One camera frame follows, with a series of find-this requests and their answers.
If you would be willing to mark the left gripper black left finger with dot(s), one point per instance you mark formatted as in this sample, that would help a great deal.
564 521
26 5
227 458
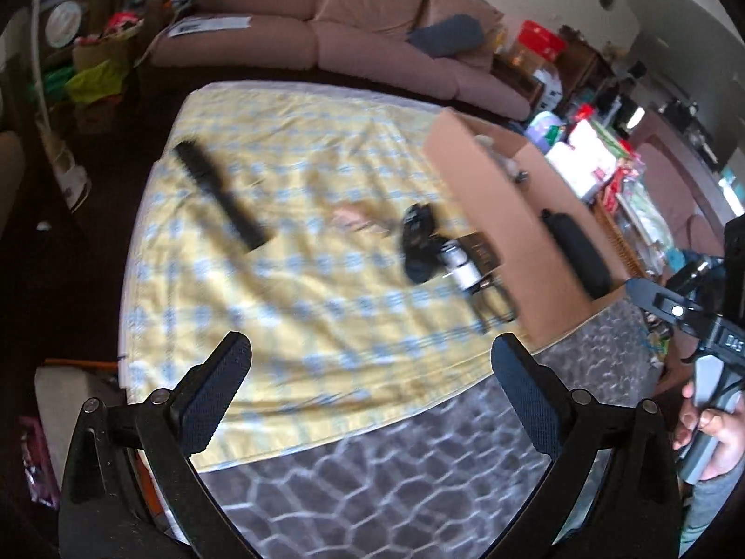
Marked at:
129 488

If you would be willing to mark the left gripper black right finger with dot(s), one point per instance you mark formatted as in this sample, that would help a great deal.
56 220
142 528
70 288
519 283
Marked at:
610 490

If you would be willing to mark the black hairbrush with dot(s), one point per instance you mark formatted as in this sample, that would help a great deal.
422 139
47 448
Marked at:
204 173

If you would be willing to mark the person's right hand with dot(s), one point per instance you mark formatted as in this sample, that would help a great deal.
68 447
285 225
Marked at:
727 427

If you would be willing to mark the wicker basket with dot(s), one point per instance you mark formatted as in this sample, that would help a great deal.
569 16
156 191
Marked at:
624 239

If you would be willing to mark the dark blue zip case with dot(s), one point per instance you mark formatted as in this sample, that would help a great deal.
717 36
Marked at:
586 262

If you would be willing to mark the white tissue pack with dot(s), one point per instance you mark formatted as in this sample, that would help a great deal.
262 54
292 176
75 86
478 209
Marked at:
586 159

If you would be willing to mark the small dark printed box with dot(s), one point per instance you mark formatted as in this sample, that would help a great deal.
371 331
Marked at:
470 260

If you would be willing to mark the brown cardboard box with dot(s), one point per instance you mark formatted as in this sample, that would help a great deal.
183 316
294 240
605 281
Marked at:
551 301

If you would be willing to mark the beige pump bottle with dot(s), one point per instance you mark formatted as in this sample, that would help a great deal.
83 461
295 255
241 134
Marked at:
516 174

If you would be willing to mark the red box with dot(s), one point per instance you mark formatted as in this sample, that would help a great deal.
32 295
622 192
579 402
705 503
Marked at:
541 41

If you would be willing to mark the yellow plaid tablecloth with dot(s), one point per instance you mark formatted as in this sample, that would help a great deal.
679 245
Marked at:
342 342

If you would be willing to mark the blue-grey cushion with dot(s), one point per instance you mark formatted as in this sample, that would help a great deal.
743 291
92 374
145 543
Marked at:
455 34

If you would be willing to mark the pink-brown sofa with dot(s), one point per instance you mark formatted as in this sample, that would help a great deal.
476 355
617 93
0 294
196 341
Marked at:
355 40

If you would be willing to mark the yellow-green bag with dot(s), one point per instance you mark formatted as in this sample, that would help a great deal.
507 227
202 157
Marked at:
96 83

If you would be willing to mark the white paper on sofa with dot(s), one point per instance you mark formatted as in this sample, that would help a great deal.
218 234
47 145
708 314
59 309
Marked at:
208 24

